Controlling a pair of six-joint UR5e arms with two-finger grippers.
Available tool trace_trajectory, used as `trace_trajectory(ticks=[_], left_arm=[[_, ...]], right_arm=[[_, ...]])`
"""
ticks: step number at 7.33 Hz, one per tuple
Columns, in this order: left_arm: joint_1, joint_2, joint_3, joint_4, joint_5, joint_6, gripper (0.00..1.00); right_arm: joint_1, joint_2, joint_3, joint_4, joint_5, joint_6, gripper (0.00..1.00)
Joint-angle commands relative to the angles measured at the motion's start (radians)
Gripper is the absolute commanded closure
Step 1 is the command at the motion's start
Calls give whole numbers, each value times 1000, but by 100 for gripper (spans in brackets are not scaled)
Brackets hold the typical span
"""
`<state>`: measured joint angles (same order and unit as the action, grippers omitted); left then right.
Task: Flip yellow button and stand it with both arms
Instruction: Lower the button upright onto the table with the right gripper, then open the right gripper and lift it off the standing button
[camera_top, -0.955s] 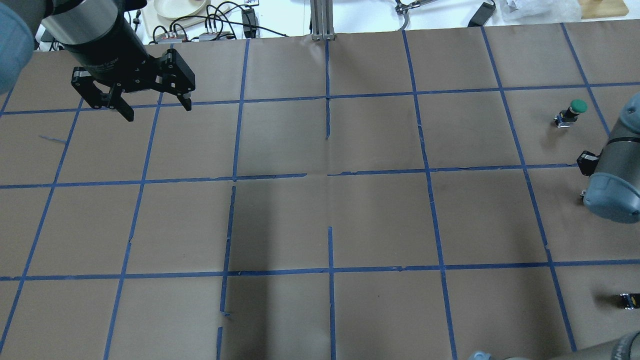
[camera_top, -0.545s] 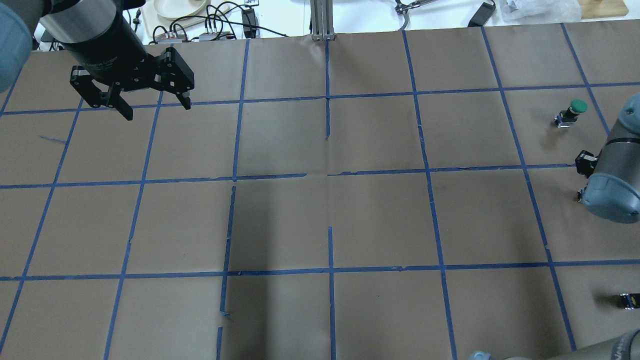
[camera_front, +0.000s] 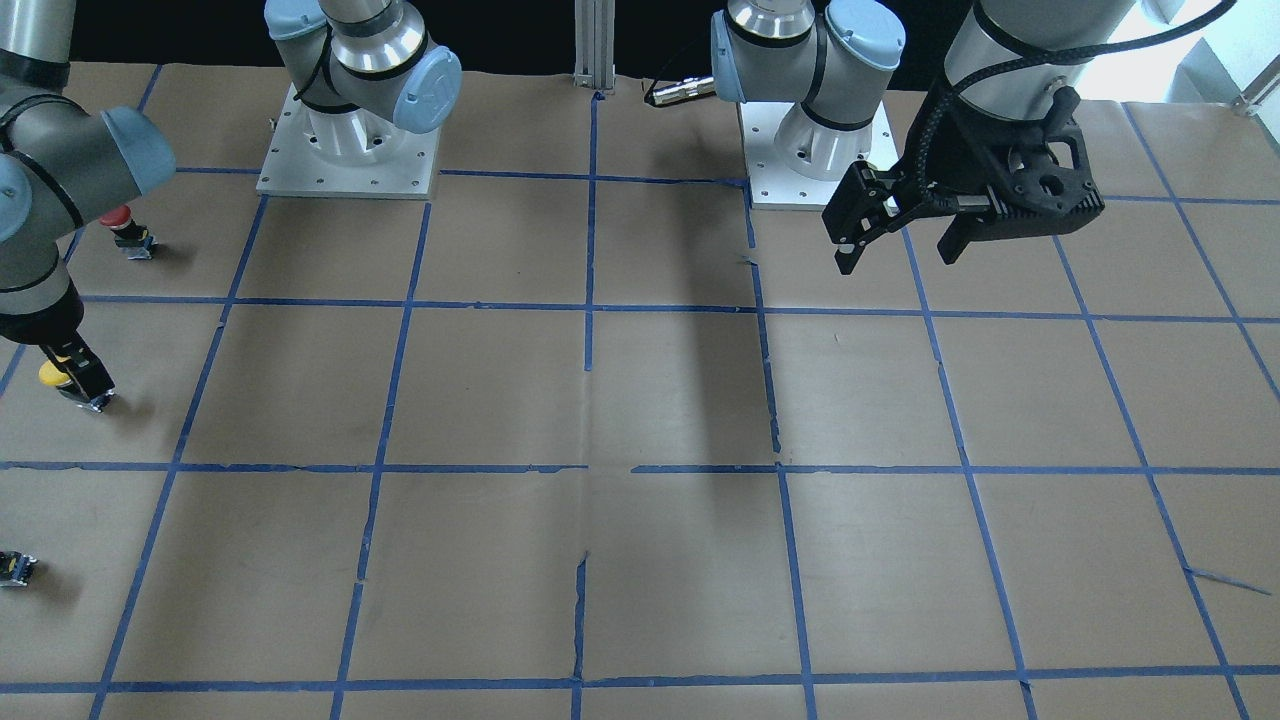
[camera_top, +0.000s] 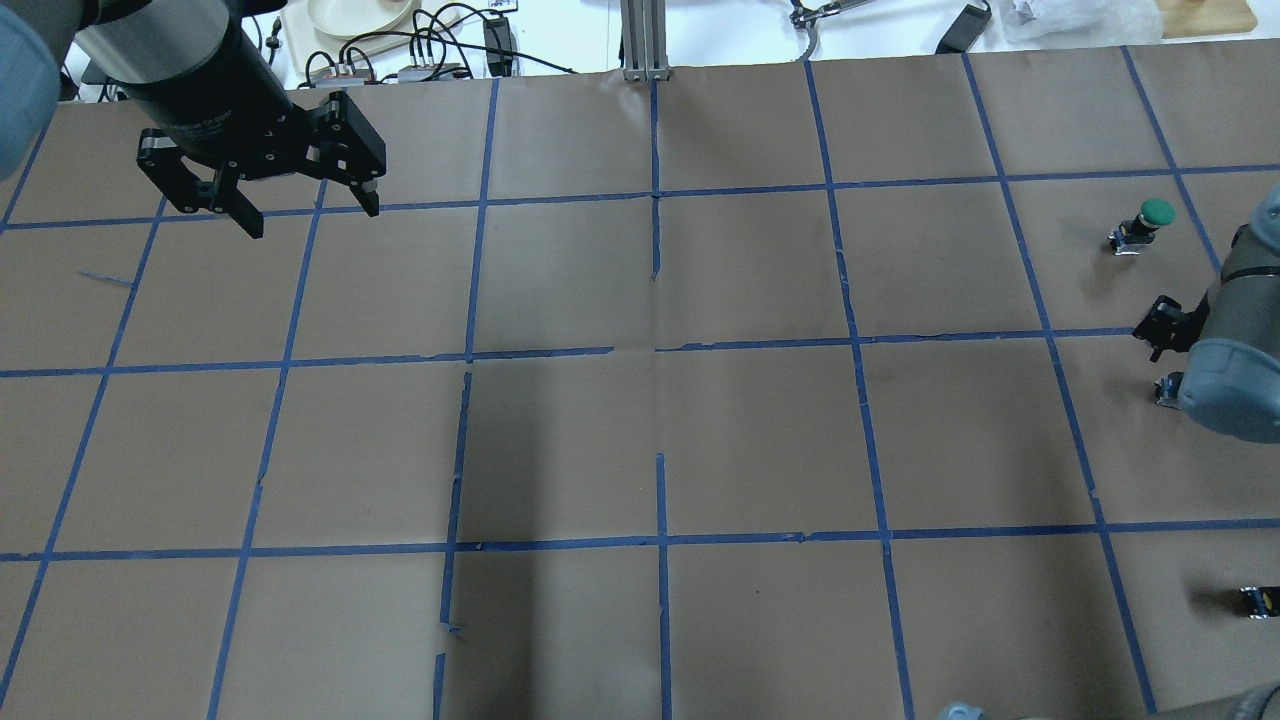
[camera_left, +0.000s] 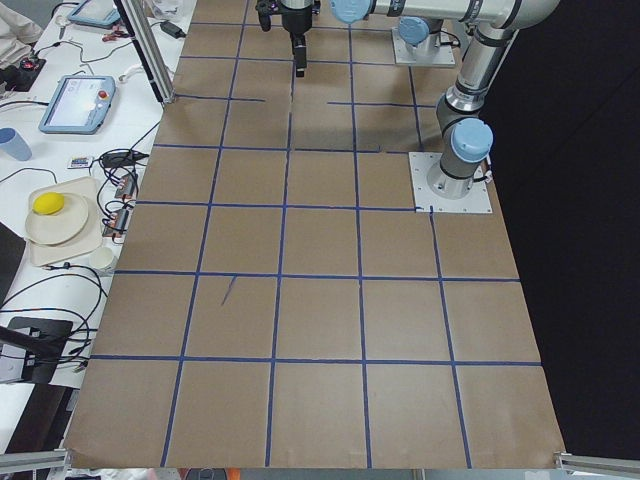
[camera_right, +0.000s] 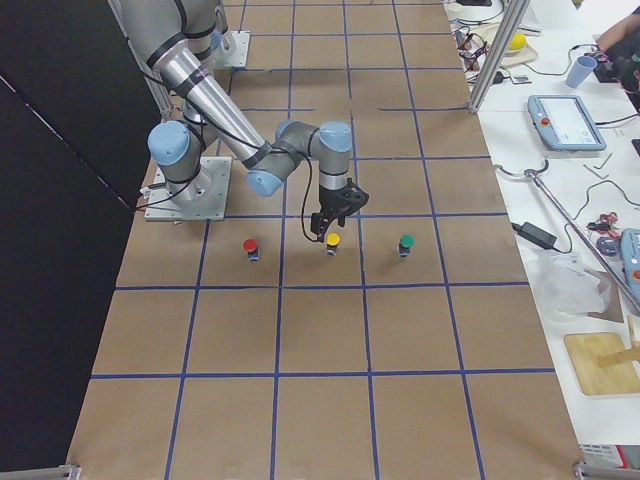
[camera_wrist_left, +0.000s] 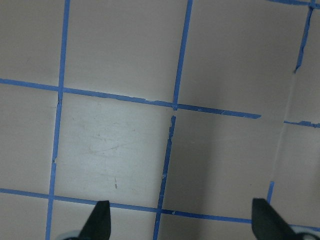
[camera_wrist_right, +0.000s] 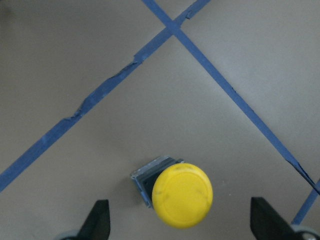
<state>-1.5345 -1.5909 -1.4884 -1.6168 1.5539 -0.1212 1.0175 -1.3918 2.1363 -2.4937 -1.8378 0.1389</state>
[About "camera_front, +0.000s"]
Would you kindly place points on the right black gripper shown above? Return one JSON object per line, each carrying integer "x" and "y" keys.
{"x": 44, "y": 323}

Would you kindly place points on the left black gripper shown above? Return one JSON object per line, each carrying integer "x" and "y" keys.
{"x": 962, "y": 150}

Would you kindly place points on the yellow push button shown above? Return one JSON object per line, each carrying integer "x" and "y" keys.
{"x": 83, "y": 380}

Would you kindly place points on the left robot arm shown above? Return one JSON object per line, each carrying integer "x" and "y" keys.
{"x": 1007, "y": 57}

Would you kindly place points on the red push button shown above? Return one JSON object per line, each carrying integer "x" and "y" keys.
{"x": 134, "y": 240}

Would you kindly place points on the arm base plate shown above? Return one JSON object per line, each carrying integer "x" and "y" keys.
{"x": 352, "y": 155}
{"x": 830, "y": 165}

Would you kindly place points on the aluminium frame post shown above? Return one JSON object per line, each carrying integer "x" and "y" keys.
{"x": 594, "y": 45}

